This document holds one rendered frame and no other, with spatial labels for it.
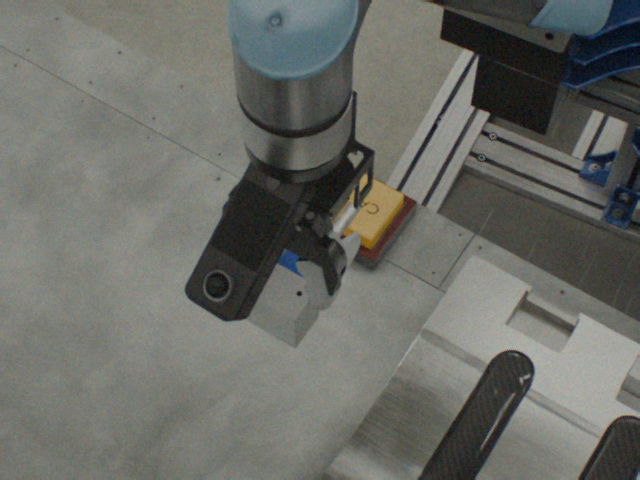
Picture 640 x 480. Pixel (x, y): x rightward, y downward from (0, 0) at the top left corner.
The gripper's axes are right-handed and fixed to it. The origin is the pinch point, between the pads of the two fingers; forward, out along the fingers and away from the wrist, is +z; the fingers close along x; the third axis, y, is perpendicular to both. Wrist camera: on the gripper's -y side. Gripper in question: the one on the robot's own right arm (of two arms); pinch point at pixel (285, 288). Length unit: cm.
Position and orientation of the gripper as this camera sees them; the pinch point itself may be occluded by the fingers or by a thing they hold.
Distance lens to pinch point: 102.7
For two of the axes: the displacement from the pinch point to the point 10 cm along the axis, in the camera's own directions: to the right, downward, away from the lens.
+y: 5.4, -7.2, 4.3
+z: 0.0, 5.0, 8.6
